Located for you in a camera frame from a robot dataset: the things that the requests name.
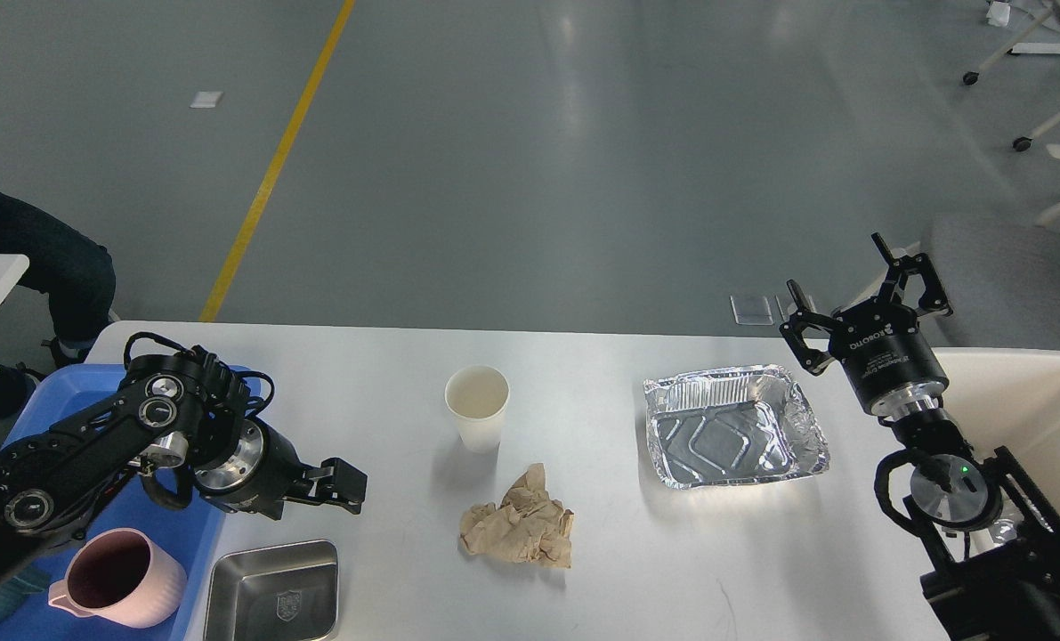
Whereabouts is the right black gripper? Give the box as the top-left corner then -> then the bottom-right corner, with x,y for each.
779,233 -> 954,419

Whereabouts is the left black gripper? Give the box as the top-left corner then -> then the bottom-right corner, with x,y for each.
193,419 -> 369,521

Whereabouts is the square stainless steel dish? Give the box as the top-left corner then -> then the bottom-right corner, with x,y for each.
204,540 -> 341,640

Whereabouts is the pink ribbed mug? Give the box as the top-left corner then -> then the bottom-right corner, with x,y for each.
48,528 -> 187,629

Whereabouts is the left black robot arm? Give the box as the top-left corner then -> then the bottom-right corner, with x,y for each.
0,332 -> 369,587

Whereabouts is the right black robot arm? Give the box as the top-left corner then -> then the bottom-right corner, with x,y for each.
781,234 -> 1060,640

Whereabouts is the grey office chair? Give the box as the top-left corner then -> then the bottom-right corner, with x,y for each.
887,212 -> 1060,352

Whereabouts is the blue plastic tray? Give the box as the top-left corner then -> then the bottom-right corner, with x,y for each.
0,364 -> 225,640

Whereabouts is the white paper cup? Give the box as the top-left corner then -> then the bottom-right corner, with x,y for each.
444,366 -> 512,453

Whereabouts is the aluminium foil tray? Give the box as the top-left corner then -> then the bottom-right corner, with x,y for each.
643,364 -> 830,491

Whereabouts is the beige plastic bin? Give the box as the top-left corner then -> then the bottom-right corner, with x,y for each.
936,348 -> 1060,515

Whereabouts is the crumpled brown paper napkin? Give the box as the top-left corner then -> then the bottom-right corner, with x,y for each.
457,462 -> 575,569

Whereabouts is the foil tray in bin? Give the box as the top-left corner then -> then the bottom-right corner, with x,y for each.
988,516 -> 1024,548

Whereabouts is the seated person in jeans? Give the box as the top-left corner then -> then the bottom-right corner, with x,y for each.
0,193 -> 117,368

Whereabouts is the teal ceramic mug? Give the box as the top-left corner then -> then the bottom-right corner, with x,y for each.
0,565 -> 51,621

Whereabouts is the white floor plate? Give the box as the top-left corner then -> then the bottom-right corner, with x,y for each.
190,91 -> 224,110

